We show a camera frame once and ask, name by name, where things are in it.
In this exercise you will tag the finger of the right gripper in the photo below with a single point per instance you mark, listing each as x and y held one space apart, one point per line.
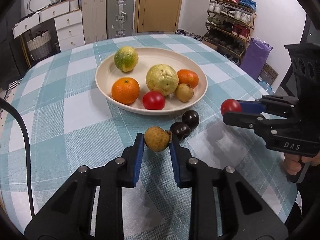
252 106
263 127

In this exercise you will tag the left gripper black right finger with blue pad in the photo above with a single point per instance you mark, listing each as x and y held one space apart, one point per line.
223 203

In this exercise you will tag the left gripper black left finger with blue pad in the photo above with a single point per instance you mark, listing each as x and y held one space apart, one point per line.
88 205

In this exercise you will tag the small red tomato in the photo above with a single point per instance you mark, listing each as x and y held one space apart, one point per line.
230 105

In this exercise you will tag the dark plum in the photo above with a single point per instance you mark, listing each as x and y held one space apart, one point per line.
191 118
181 130

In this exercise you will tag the brown longan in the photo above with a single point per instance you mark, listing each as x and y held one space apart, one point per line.
157 139
184 92

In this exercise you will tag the large red tomato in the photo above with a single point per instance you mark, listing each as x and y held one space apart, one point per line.
153 101

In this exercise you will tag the person's right hand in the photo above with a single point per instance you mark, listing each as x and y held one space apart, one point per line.
292 162

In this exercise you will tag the purple bag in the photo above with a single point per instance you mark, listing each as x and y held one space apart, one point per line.
255 57

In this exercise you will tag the orange mandarin right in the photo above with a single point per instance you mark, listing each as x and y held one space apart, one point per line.
188 77

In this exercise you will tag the orange mandarin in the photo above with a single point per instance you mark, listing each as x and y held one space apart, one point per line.
188 77
125 90

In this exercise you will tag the teal checked tablecloth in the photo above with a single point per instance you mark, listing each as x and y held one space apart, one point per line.
70 123

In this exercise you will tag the wooden shoe rack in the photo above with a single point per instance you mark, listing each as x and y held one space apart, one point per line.
230 25

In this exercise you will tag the yellow guava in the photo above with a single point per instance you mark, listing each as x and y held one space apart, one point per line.
162 78

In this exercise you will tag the cream oval plate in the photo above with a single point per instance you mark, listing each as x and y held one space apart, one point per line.
107 74

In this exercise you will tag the orange mandarin left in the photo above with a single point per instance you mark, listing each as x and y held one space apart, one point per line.
125 90

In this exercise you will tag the green yellow citrus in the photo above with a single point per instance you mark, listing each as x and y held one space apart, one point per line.
126 58

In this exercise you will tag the wooden door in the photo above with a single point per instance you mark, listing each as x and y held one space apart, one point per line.
157 15

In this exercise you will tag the woven laundry basket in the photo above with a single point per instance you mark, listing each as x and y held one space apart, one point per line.
40 45

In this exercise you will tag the silver suitcase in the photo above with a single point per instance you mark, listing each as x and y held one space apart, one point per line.
119 16

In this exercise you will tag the white drawer cabinet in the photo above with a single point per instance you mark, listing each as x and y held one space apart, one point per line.
67 18

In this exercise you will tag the beige suitcase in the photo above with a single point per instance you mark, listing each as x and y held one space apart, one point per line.
94 20

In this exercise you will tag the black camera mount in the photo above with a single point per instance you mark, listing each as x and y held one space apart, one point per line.
305 66

